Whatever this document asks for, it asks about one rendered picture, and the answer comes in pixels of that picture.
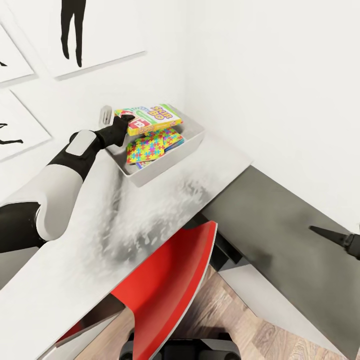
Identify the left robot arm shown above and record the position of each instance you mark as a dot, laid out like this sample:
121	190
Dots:
41	210

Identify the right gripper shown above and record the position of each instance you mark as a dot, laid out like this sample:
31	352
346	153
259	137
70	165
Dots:
350	242

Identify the board game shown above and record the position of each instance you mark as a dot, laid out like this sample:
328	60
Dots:
149	118
175	145
143	163

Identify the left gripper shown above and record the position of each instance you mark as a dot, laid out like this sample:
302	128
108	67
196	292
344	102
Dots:
119	128

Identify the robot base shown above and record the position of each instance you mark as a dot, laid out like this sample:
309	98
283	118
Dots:
222	348

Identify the jigsaw puzzle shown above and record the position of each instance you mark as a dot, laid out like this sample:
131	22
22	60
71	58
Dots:
170	136
146	149

